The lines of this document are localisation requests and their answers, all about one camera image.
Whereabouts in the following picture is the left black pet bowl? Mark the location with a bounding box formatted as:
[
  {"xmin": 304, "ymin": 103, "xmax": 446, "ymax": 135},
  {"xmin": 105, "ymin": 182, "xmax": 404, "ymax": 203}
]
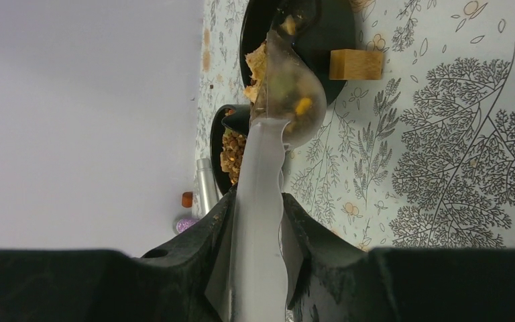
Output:
[{"xmin": 210, "ymin": 105, "xmax": 250, "ymax": 195}]

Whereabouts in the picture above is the right black pet bowl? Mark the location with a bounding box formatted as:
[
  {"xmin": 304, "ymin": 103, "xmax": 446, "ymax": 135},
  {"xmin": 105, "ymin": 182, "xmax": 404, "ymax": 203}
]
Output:
[{"xmin": 239, "ymin": 0, "xmax": 385, "ymax": 107}]

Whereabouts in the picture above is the purple glitter microphone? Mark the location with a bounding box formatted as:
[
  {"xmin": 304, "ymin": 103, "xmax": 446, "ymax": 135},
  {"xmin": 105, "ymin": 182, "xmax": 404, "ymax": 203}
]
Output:
[{"xmin": 172, "ymin": 215, "xmax": 199, "ymax": 235}]

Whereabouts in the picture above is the black pet bowl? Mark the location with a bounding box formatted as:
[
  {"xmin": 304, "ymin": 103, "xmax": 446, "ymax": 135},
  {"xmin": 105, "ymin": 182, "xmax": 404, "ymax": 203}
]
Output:
[
  {"xmin": 239, "ymin": 0, "xmax": 385, "ymax": 107},
  {"xmin": 210, "ymin": 105, "xmax": 250, "ymax": 195}
]

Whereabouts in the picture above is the grey microphone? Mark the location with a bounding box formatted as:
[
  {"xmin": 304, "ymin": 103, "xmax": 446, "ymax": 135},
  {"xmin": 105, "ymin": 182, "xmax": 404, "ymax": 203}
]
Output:
[{"xmin": 196, "ymin": 158, "xmax": 219, "ymax": 217}]

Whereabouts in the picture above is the clear plastic scoop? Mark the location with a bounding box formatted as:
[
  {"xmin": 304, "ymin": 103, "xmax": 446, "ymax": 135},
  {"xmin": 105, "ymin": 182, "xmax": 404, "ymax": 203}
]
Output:
[{"xmin": 209, "ymin": 30, "xmax": 327, "ymax": 321}]

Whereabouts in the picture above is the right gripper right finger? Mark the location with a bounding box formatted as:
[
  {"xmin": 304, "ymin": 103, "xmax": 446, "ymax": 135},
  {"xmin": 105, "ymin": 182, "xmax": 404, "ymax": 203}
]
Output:
[{"xmin": 282, "ymin": 194, "xmax": 515, "ymax": 321}]

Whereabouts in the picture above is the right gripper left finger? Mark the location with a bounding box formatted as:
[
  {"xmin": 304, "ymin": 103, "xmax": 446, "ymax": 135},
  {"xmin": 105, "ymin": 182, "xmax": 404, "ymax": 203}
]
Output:
[{"xmin": 0, "ymin": 189, "xmax": 237, "ymax": 321}]

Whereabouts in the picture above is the small brown cube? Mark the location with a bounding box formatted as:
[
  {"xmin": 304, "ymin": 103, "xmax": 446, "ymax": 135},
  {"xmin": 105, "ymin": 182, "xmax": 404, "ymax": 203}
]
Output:
[{"xmin": 181, "ymin": 191, "xmax": 193, "ymax": 209}]

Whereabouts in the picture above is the pet food kibble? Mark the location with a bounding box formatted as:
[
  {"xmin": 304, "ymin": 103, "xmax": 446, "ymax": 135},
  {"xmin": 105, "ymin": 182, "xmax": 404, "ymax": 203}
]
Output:
[{"xmin": 219, "ymin": 127, "xmax": 246, "ymax": 184}]

